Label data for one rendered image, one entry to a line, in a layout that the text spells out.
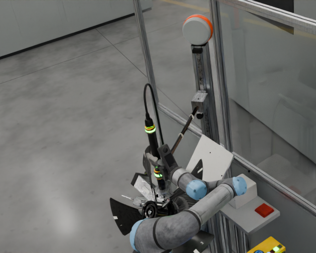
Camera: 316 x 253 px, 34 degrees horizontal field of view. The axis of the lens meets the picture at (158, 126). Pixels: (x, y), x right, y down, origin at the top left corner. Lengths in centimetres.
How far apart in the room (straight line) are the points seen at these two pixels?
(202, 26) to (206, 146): 63
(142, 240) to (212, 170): 93
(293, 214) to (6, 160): 335
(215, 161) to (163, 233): 97
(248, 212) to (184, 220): 125
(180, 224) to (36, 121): 435
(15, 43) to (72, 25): 88
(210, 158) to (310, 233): 71
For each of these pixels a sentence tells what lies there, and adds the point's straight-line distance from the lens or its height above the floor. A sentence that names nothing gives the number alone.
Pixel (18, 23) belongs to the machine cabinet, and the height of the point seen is 44.
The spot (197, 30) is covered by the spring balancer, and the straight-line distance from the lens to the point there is 269.
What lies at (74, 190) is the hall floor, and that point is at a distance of 483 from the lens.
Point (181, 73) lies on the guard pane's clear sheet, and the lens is 332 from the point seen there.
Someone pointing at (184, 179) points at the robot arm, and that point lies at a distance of 211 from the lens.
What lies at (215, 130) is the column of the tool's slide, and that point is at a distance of 302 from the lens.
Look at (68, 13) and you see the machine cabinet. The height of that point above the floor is 36.
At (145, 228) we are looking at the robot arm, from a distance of 186.
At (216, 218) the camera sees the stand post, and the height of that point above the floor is 91.
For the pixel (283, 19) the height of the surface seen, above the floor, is 203.
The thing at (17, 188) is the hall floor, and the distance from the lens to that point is 510.
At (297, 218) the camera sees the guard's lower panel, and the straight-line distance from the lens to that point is 300.
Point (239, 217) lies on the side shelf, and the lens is 301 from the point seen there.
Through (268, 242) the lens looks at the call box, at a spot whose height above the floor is 107.
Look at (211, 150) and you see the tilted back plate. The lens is 273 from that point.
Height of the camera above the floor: 299
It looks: 34 degrees down
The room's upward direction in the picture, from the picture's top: 11 degrees counter-clockwise
